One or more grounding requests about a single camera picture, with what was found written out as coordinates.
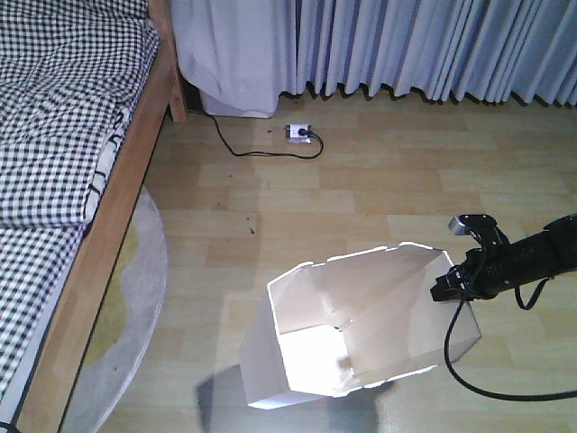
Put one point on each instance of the white floor socket box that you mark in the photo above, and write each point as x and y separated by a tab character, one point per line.
298	133

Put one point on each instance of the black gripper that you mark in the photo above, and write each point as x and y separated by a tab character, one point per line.
475	278

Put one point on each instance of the grey round rug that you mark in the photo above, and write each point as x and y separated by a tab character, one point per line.
125	324

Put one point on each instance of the grey curtain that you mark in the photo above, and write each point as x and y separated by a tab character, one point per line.
489	50

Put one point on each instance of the white sheer curtain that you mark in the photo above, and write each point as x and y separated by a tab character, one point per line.
240	55

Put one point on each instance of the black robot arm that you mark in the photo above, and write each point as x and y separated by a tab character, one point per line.
498	265

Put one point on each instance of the white plastic trash bin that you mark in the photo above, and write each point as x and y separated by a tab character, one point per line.
354	321

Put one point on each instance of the wooden bed frame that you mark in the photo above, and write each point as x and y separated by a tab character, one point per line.
63	344

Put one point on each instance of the black white checkered blanket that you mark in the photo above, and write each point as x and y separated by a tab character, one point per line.
71	75

